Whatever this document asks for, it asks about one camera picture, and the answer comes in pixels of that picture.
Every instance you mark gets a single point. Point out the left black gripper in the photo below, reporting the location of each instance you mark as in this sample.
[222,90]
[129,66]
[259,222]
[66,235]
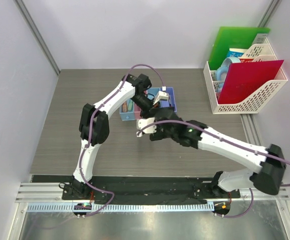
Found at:
[144,113]

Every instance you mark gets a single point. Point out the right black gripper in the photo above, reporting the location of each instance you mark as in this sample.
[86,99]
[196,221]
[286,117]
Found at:
[159,135]

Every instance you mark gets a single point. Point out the pink drawer box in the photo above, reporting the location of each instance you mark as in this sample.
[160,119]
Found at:
[137,112]

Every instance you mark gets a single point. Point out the orange utility knife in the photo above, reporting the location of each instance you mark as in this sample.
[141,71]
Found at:
[124,107]

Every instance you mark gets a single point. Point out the purple drawer box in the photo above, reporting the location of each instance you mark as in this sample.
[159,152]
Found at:
[171,101]

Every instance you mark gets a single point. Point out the green correction tape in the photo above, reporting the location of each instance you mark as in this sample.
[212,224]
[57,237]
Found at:
[130,106]

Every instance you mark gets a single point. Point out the light blue drawer box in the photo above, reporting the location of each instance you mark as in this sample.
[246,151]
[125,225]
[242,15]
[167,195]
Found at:
[127,111]

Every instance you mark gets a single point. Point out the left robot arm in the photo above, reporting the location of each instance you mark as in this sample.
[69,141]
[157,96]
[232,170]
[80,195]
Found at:
[94,126]

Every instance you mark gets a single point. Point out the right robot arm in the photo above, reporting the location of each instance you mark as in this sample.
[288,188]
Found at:
[264,167]

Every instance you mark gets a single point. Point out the blue tape roll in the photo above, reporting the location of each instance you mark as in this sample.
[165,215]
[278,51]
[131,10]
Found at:
[221,73]

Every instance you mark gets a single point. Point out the white file organizer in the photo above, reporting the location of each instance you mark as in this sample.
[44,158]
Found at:
[257,100]

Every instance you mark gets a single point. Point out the magenta folder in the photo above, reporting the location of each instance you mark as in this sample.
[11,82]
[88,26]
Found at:
[245,78]

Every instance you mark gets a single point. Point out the red white book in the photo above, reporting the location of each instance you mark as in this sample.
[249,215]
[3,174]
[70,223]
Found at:
[246,60]

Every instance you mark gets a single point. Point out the blue white book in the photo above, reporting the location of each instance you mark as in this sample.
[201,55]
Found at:
[236,52]

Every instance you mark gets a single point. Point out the green folder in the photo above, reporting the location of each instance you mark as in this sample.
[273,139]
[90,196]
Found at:
[232,37]

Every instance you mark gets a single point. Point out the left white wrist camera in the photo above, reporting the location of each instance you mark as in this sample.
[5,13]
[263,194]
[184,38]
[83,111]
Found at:
[162,95]

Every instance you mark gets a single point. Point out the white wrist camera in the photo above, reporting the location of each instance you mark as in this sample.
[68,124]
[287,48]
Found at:
[145,126]
[162,95]

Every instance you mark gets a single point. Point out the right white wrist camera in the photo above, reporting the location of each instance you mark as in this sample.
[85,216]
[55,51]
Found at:
[145,126]

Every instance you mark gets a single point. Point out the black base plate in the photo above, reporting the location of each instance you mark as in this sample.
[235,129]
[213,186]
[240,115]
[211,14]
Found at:
[131,186]

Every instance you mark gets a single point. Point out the slotted cable duct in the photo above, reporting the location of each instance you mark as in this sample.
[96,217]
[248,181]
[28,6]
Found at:
[53,207]

